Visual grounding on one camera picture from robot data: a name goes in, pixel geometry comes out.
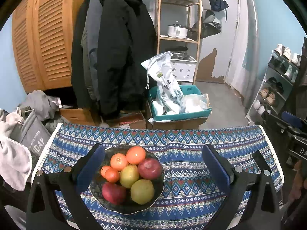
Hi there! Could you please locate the grey printed laundry bag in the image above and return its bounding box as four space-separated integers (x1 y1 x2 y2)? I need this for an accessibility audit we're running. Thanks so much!
12 110 52 159

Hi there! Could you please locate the dark hanging coat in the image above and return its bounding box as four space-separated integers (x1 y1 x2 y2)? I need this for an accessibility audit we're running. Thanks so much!
295 37 307 88

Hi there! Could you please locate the teal plastic basket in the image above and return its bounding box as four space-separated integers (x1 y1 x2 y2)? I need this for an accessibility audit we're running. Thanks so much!
148 85 213 122

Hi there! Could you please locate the group of shoes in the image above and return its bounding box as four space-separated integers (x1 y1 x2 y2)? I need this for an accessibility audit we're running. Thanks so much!
253 43 302 116

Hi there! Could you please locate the grey clothing pile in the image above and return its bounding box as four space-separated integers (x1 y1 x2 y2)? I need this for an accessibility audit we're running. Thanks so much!
19 90 64 123

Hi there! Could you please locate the brown cardboard box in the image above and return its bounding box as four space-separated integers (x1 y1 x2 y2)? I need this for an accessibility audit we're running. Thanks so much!
146 116 210 130

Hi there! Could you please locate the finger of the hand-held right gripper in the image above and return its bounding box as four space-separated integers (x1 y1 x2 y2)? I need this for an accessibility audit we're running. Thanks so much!
262 114 298 140
281 111 307 135

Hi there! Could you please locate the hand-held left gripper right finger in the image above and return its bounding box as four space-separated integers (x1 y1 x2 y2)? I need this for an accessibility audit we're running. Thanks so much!
202 144 281 230

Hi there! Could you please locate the red apple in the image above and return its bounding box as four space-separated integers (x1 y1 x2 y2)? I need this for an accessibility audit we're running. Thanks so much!
102 182 127 205
137 158 163 180

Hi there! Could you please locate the shoe rack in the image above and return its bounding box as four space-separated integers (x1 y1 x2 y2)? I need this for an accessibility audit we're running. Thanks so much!
245 50 302 125

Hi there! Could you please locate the white cooking pot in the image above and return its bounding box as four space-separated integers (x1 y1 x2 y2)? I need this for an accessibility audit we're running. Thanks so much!
167 23 189 39

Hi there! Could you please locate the silver rolled mat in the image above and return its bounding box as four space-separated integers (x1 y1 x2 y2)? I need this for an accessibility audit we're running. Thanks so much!
242 0 261 109

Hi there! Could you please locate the dark folded umbrella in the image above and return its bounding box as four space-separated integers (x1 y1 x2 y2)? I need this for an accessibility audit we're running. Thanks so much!
209 0 230 13

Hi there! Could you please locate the dark green glass plate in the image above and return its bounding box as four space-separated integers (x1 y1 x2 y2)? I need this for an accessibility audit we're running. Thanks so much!
90 146 165 215

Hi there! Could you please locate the white printed rice bag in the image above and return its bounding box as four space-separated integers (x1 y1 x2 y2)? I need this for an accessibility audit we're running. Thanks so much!
140 51 184 116

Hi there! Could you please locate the black hooded jacket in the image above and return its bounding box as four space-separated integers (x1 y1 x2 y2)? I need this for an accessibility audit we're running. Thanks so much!
96 0 158 119

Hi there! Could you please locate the steel pot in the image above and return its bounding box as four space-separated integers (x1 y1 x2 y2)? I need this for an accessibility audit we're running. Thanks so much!
170 46 189 59

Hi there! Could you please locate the red printed cardboard box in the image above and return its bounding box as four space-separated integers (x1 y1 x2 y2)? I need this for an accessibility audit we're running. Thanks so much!
118 111 147 130

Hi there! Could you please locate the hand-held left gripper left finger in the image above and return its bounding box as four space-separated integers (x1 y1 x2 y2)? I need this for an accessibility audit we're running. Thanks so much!
26 143 106 230

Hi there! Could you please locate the blue patterned tablecloth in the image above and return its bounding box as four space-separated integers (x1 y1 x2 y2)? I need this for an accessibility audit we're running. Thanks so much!
31 123 285 230

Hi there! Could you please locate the white door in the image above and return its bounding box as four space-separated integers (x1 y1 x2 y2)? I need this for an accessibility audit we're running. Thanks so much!
220 0 248 90

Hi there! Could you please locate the wooden shelf rack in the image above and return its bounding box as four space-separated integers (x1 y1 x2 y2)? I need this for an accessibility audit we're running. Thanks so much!
157 0 202 87

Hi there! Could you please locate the yellow green apple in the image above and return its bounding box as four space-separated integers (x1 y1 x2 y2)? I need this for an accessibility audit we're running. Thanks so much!
120 164 140 188
130 179 155 205

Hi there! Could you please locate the grey jacket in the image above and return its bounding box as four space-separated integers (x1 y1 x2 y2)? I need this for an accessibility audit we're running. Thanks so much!
81 0 104 101

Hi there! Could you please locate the wooden louvered closet door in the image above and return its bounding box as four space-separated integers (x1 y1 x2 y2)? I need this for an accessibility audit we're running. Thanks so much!
12 0 85 94

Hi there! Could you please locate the person's right hand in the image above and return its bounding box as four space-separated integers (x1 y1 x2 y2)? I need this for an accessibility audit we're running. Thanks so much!
289 160 307 204

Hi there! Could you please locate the white patterned plastic basket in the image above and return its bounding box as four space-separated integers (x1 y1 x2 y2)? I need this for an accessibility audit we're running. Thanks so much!
170 56 199 81

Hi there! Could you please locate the black coat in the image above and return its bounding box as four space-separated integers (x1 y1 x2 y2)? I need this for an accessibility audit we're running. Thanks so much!
70 2 91 106

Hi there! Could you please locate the olive hanging bag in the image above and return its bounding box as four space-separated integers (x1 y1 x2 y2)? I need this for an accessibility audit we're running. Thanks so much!
191 9 223 40

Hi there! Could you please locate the clear plastic bag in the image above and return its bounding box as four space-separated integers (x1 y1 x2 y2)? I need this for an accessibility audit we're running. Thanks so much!
179 93 210 113

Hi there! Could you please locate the large orange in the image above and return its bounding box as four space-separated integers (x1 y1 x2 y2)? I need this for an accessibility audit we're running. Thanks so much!
126 146 146 165
110 153 129 171

